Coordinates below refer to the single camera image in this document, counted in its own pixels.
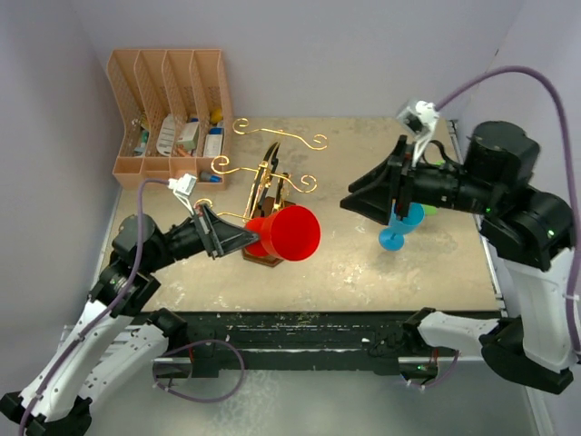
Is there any red plastic wine glass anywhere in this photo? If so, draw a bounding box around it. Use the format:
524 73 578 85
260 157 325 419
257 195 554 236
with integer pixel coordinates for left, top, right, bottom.
245 205 321 262

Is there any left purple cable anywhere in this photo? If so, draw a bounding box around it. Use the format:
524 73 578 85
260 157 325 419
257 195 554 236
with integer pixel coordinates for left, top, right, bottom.
17 177 176 436

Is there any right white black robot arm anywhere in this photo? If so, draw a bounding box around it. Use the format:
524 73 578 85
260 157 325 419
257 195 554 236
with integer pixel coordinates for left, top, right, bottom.
340 121 579 394

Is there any black metal base frame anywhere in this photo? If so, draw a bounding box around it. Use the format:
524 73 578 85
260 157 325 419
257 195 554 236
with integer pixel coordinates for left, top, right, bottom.
58 309 459 378

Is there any pink plastic desk organizer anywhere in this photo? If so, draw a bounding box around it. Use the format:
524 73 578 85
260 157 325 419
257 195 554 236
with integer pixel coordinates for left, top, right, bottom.
106 48 233 191

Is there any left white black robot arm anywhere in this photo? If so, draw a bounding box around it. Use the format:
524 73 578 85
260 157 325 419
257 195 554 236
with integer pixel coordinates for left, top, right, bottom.
1 205 259 435

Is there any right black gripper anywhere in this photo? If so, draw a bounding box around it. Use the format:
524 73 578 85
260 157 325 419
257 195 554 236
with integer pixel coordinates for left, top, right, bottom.
339 131 495 220

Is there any gold wire wine glass rack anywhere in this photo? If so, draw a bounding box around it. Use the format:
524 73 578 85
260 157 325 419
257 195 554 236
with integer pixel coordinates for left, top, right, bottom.
192 117 329 269

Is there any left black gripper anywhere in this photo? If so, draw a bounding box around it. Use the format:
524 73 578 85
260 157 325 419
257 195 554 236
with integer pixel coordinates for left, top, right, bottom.
144 202 261 272

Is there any blue plastic wine glass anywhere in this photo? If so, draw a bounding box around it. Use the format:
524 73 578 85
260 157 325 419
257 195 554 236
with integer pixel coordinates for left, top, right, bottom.
379 203 425 252

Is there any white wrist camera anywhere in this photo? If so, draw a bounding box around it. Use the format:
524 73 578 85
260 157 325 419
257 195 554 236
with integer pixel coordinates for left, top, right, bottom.
168 173 197 214
396 100 440 167

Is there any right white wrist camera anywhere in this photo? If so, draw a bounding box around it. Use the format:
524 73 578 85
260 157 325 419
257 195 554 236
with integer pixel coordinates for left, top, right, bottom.
396 100 440 167

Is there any green plastic wine glass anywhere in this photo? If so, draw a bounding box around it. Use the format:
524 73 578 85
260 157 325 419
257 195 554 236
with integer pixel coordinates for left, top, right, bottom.
422 160 445 216

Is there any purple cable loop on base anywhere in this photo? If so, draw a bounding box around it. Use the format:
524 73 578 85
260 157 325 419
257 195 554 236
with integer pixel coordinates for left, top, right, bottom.
152 335 248 403

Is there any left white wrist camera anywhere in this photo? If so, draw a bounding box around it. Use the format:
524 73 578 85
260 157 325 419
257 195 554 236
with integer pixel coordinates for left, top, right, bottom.
168 173 197 214

